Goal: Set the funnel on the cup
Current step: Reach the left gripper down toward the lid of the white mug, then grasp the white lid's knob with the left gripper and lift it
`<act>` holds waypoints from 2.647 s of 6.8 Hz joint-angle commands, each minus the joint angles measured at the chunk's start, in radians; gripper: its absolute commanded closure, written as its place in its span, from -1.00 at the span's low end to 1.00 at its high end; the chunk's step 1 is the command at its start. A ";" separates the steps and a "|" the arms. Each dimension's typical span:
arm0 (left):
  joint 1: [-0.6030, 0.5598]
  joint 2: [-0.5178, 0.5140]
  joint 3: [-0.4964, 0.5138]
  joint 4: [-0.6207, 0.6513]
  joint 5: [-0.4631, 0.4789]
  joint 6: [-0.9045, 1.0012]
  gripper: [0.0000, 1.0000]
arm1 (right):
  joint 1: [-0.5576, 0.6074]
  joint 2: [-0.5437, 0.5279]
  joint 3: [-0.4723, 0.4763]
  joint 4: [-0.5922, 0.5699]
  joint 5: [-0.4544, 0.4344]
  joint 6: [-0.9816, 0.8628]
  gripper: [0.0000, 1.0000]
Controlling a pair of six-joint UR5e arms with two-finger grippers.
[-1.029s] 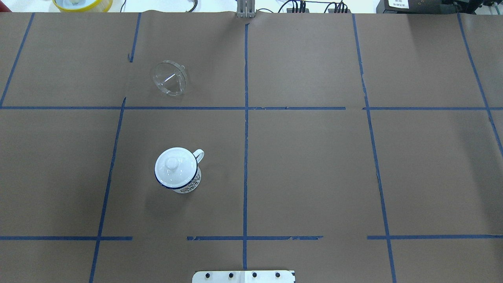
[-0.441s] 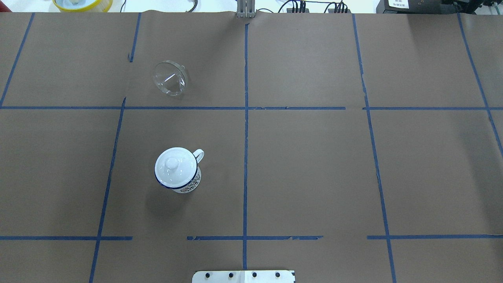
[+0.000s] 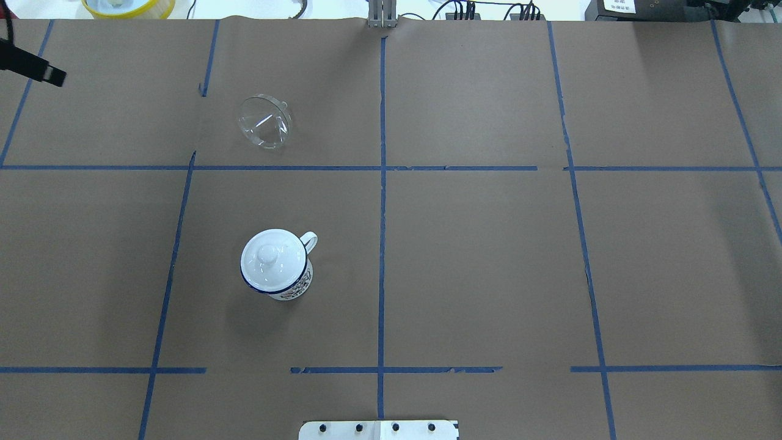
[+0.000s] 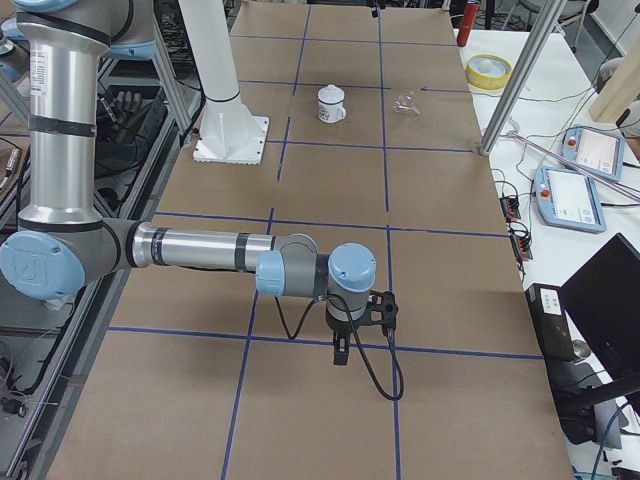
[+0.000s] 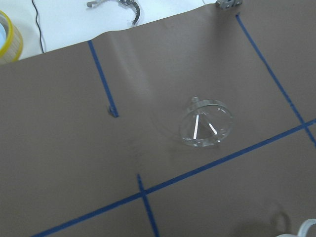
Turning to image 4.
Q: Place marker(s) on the clear plastic funnel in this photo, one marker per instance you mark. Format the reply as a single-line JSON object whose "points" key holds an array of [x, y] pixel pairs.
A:
{"points": [[405, 104]]}

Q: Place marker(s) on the white cup lid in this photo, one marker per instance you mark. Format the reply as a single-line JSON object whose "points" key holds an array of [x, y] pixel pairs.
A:
{"points": [[330, 95]]}

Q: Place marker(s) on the white enamel cup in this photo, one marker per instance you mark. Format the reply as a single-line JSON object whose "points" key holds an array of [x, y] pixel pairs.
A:
{"points": [[331, 113]]}

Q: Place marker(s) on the red connector board lower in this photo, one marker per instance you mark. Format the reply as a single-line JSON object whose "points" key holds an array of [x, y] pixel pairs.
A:
{"points": [[520, 246]]}

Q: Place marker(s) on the red connector board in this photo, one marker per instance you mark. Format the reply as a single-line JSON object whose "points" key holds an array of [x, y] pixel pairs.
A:
{"points": [[520, 246], [510, 207]]}

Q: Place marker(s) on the black computer box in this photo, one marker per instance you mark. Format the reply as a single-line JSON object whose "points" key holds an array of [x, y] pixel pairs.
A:
{"points": [[550, 323]]}

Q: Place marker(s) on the red connector board upper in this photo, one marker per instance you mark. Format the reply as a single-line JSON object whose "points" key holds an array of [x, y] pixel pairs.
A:
{"points": [[510, 207]]}

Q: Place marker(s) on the black monitor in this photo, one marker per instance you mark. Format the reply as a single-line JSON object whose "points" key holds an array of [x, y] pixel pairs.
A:
{"points": [[602, 300]]}

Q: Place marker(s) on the teach pendant near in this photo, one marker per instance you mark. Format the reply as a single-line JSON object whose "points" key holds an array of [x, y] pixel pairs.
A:
{"points": [[568, 199]]}

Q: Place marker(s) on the teach pendant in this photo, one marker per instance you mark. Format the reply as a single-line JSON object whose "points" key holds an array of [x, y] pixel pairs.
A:
{"points": [[568, 199], [598, 151]]}

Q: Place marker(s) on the yellow tape roll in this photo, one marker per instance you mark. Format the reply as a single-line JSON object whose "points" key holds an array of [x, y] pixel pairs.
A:
{"points": [[488, 71]]}

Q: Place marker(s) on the teach pendant far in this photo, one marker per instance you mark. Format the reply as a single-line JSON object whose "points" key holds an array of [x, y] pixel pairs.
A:
{"points": [[598, 151]]}

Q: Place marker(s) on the grabber stick tool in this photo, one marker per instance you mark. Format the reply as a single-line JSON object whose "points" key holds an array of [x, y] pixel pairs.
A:
{"points": [[617, 188]]}

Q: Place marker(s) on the red cylinder bottle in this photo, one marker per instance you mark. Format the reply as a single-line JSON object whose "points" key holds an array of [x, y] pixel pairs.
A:
{"points": [[467, 22]]}

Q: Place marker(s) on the wooden beam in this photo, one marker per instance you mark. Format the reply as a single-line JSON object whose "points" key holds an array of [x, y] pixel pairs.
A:
{"points": [[620, 91]]}

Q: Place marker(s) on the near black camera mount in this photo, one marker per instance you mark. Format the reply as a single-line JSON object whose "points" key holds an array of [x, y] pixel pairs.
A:
{"points": [[381, 310]]}

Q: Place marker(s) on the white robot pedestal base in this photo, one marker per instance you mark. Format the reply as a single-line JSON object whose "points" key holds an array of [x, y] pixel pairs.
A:
{"points": [[228, 131]]}

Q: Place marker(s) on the aluminium frame post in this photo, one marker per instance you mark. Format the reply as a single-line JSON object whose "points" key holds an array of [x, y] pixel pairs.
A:
{"points": [[531, 51]]}

